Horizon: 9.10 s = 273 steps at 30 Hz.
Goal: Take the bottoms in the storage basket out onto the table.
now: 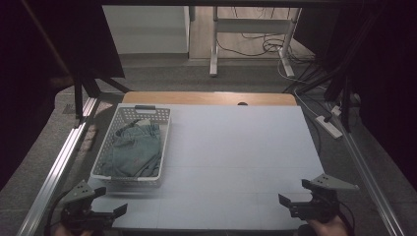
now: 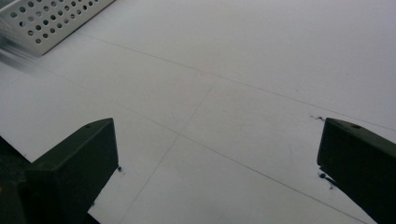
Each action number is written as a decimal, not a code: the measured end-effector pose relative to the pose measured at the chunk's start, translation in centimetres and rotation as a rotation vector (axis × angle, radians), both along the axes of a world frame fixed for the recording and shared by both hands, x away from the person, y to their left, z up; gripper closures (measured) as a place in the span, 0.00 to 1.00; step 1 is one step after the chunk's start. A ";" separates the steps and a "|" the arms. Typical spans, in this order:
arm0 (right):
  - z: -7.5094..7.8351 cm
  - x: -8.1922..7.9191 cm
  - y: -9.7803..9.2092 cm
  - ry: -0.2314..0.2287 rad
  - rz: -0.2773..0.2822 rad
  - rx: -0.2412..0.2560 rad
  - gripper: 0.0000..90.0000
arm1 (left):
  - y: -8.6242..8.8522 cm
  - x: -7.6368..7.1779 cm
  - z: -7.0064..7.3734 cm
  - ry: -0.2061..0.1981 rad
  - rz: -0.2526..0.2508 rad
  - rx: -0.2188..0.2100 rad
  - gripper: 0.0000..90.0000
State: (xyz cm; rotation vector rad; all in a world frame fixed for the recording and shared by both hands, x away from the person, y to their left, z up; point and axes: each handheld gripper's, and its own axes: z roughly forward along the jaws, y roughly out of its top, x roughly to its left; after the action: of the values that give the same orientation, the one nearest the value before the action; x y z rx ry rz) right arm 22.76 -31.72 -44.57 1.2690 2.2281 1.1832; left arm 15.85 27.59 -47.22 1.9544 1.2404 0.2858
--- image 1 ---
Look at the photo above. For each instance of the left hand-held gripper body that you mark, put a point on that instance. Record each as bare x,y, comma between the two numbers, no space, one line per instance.
78,193

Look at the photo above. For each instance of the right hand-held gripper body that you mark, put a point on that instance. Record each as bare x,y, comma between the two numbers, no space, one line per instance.
327,183

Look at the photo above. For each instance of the white perforated plastic basket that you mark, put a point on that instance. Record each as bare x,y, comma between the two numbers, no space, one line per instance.
106,144

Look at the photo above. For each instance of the light blue denim shorts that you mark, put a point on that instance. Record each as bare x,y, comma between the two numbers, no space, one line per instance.
134,150

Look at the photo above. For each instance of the person's left hand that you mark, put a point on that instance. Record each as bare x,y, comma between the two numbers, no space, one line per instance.
70,233

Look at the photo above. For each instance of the person's right hand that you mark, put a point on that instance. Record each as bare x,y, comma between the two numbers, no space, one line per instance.
327,227

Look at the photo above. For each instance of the white power strip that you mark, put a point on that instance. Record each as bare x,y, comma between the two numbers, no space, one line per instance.
328,127

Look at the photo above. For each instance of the white table cover sheet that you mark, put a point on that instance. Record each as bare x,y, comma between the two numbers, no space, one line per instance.
229,147

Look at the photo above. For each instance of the black stand legs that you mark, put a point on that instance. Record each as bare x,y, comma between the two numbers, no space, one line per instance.
346,105
78,98

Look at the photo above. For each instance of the black table grommet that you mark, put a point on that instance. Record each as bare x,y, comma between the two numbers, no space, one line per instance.
242,104

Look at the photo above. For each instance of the dark curtain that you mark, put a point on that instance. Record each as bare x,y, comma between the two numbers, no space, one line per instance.
39,49
387,65

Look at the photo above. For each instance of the white cabinet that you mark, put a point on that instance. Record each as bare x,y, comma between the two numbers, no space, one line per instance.
146,29

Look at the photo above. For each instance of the aluminium frame rail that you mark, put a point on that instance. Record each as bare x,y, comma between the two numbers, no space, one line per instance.
367,173
55,177

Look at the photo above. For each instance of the white metal desk frame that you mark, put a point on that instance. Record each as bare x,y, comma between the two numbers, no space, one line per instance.
252,25

